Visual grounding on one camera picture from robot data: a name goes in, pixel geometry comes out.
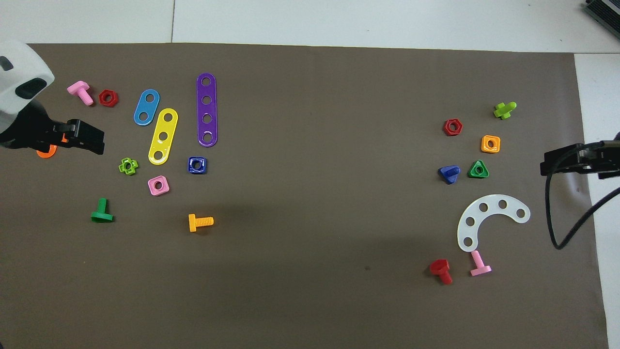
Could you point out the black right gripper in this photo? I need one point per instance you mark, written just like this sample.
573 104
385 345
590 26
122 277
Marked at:
605 157

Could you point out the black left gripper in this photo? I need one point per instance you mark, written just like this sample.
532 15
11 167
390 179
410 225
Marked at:
24 127

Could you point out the blue square plastic nut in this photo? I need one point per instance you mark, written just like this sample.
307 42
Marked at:
191 169

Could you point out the blue triangle-head plastic screw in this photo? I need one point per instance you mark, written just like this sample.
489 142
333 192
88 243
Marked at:
450 174

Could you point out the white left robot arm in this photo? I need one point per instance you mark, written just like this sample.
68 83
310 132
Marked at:
19 63

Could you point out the red hexagonal plastic nut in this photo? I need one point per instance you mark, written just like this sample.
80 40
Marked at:
102 98
446 127

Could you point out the lime cross-shaped plastic nut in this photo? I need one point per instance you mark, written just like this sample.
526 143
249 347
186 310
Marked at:
121 167

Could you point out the pink plastic screw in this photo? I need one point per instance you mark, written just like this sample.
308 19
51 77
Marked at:
77 88
477 261

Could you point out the lime cross-head plastic screw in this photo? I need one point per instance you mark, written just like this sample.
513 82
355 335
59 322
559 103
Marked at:
503 111

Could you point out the green plastic screw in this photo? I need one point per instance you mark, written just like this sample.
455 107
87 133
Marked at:
101 215

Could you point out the orange square plastic nut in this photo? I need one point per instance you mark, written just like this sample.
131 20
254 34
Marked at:
484 145

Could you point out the green triangular plastic nut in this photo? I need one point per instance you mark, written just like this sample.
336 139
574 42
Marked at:
472 174

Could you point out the pink square plastic nut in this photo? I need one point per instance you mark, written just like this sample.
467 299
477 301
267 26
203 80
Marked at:
165 189

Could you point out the orange plastic screw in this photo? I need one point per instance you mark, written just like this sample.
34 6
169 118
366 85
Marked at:
193 223

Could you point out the red hex-head plastic screw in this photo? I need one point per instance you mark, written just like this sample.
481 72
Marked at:
440 267

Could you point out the orange three-hole angled plate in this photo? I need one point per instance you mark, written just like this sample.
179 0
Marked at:
46 154

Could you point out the blue two-hole plastic strip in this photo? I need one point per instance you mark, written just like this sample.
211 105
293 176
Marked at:
147 107

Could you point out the yellow three-hole plastic strip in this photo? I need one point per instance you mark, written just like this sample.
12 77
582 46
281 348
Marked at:
165 127

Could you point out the white curved five-hole strip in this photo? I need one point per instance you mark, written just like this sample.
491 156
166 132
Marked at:
493 203

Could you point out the purple four-hole plastic strip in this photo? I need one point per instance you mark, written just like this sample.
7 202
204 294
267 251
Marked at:
207 109

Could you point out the black ribbed device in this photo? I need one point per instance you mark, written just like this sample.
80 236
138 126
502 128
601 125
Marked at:
605 9

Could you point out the brown table mat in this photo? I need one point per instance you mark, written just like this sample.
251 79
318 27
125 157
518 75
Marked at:
315 242

